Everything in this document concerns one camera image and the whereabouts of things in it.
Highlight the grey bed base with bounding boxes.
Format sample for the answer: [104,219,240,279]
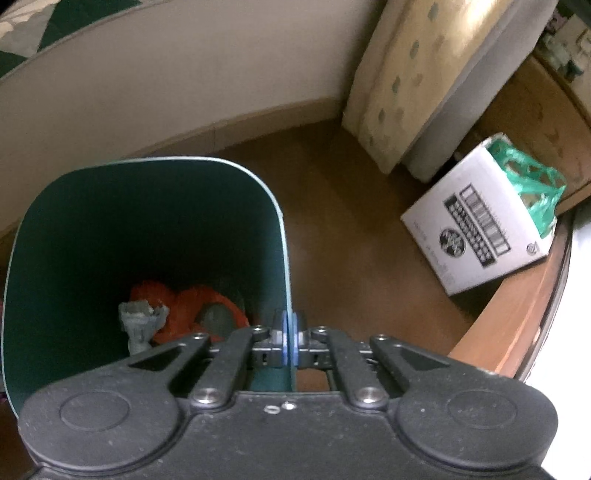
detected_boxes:
[402,0,561,183]

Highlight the round wooden table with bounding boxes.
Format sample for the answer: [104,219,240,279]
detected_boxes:
[448,217,575,379]

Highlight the green and white quilt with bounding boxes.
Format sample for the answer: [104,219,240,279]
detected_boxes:
[0,0,141,79]

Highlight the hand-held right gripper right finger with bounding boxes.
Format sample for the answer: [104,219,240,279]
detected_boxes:
[288,311,452,411]

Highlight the white printed cardboard box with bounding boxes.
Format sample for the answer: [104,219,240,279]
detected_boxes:
[401,134,555,297]

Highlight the dark round fruit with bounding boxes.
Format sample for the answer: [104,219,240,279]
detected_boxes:
[198,305,236,335]

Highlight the white tablecloth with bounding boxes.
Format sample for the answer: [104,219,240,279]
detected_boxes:
[517,203,591,480]

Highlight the blurred pale shelf items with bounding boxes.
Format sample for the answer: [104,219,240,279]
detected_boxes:
[536,9,591,84]

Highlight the cream patterned mattress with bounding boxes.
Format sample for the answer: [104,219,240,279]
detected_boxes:
[342,0,522,174]

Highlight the wooden cabinet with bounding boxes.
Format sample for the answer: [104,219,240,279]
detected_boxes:
[455,46,591,215]

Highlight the green plastic trash bin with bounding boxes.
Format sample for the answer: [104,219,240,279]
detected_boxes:
[0,156,296,414]

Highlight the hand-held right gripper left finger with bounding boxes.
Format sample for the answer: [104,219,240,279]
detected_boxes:
[128,310,289,411]

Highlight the green plastic bag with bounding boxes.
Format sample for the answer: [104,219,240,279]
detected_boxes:
[487,134,568,241]

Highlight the orange plastic bag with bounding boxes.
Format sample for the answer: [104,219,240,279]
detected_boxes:
[129,279,250,347]

